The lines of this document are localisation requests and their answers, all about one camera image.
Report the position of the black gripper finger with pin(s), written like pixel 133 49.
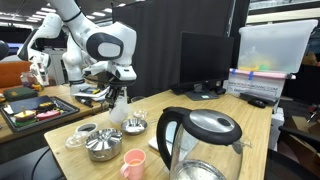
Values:
pixel 112 95

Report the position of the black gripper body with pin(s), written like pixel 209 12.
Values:
pixel 104 81

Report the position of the white mug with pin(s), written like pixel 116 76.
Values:
pixel 119 108

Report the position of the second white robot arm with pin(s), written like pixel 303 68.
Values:
pixel 51 28

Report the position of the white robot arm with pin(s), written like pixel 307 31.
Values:
pixel 111 46

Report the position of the small silver pan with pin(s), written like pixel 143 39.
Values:
pixel 134 126

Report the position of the clear drinking glass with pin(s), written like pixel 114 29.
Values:
pixel 137 104

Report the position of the clear glass lid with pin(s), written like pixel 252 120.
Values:
pixel 76 140

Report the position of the pink plastic cup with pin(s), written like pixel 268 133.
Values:
pixel 133 167

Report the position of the black tray with toys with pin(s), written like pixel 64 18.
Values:
pixel 29 113

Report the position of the dark green case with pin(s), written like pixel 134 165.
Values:
pixel 20 93

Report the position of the black computer monitor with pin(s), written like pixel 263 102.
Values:
pixel 204 61

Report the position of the black glass electric kettle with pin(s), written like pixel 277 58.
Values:
pixel 200 144

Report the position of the white cardboard box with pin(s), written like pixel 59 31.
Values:
pixel 264 83

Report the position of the black computer mouse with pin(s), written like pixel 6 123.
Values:
pixel 257 103

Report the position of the clear plastic storage bin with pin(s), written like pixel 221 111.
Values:
pixel 277 47

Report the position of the black office chair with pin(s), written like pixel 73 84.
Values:
pixel 296 158

